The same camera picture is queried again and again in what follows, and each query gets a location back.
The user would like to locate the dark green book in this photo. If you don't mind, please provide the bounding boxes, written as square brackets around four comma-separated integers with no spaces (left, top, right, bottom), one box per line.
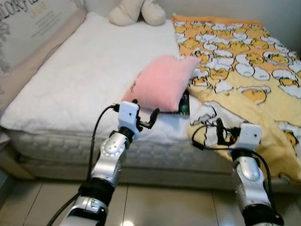
[177,91,190,116]

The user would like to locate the beige bed headboard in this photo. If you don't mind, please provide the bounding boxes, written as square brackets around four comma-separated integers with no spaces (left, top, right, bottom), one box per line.
[0,8,89,113]

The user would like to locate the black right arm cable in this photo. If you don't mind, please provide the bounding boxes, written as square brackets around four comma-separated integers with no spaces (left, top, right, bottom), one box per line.
[191,122,274,201]

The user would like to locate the grey patterned cloth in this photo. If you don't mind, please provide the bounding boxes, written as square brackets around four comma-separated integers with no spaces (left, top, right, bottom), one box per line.
[0,0,85,77]

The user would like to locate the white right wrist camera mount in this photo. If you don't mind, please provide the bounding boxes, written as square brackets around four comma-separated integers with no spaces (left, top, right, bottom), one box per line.
[228,123,263,152]

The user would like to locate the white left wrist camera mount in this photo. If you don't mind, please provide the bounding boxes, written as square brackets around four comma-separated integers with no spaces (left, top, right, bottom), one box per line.
[117,100,141,140]

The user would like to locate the yellow cartoon print blanket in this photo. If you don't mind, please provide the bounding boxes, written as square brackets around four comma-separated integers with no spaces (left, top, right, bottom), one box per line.
[171,13,301,183]

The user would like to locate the cream plush toy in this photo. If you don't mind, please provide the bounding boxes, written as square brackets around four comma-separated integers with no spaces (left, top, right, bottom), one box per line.
[108,0,166,27]

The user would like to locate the white quilted mattress pad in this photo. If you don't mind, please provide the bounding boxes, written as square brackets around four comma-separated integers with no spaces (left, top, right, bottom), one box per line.
[0,11,194,145]

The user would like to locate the beige bed base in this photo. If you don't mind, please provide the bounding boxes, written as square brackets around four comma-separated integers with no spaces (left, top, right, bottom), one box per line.
[0,140,301,194]

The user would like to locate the pink fluffy pillow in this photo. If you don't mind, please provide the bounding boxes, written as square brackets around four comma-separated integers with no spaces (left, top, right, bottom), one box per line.
[121,55,202,113]

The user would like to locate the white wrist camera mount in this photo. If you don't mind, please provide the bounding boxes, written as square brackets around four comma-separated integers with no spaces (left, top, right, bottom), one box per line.
[117,100,141,140]
[228,123,263,152]

